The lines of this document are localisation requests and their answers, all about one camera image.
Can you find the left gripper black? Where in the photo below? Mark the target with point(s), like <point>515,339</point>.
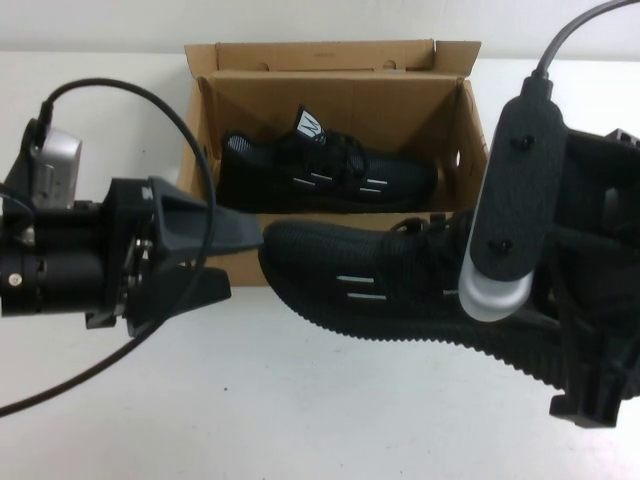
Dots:
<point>125,210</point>

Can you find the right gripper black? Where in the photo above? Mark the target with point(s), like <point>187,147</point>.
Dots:
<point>600,250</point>

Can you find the black knit sneaker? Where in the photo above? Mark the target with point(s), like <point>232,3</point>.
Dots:
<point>350,250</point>
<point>260,170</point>

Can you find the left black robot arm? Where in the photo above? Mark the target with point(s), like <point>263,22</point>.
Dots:
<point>60,280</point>

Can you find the brown cardboard shoe box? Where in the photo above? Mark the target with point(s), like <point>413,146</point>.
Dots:
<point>350,65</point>

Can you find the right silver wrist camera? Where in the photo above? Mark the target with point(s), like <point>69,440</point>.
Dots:
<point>490,305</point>

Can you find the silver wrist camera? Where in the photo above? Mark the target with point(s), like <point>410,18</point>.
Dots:
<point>60,165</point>
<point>490,305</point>

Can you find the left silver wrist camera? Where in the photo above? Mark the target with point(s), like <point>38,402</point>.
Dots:
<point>60,165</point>

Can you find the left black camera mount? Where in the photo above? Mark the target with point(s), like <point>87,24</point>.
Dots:
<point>20,170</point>

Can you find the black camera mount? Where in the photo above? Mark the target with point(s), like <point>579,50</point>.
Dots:
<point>20,170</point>
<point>520,175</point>

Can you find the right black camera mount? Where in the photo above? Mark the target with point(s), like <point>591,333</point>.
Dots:
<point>520,175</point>

